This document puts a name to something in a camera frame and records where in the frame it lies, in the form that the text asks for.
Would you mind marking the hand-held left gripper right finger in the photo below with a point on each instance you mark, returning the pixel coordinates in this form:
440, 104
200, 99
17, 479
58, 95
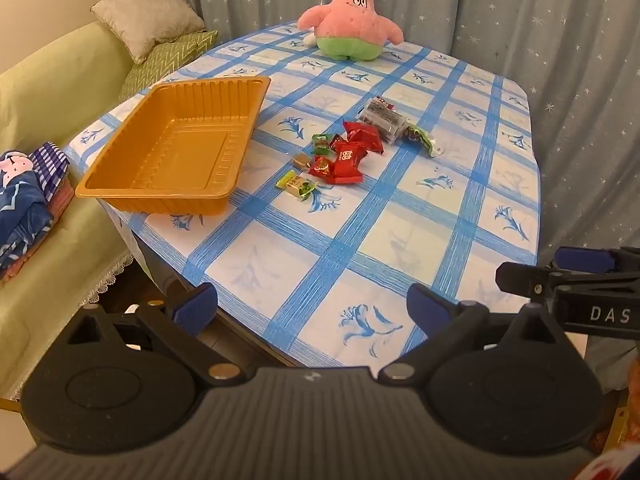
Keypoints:
425, 305

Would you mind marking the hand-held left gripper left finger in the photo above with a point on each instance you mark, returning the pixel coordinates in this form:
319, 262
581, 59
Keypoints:
197, 304

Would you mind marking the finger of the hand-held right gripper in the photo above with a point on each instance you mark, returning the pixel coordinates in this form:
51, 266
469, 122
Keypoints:
582, 259
520, 277

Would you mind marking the yellow green candy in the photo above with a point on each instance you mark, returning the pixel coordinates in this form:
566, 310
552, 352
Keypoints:
296, 185

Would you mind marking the orange plastic tray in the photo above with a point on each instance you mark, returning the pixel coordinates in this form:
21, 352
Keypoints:
175, 145

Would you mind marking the red packet with white print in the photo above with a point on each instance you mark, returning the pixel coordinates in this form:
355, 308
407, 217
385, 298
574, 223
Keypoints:
345, 160

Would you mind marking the green dark candy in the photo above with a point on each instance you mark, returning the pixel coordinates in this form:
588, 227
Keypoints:
415, 135

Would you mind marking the plain red snack packet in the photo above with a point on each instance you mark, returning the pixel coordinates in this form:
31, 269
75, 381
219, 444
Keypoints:
370, 140

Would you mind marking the brown candy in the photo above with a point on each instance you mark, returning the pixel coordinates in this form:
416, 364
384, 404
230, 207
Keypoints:
301, 161

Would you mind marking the dark sesame snack packet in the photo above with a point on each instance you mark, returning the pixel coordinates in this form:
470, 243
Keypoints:
382, 120

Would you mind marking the red and green candy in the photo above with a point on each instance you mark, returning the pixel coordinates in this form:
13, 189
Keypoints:
322, 144

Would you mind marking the red white printed cloth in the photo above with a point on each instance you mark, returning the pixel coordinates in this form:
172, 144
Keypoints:
607, 470

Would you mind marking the blue printed blanket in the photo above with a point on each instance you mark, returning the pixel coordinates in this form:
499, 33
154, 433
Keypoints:
20, 210

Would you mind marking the blue white striped cloth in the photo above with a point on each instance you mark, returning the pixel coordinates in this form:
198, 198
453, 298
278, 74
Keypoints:
50, 162

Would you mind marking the green zigzag cushion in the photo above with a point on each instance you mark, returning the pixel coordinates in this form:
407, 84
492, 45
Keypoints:
165, 60

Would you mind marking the green covered sofa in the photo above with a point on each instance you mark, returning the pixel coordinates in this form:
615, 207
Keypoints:
60, 85

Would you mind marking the beige cushion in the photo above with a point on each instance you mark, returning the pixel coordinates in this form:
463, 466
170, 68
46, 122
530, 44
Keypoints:
145, 15

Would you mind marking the pink star plush toy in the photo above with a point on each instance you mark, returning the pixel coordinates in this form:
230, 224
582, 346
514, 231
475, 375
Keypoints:
350, 15

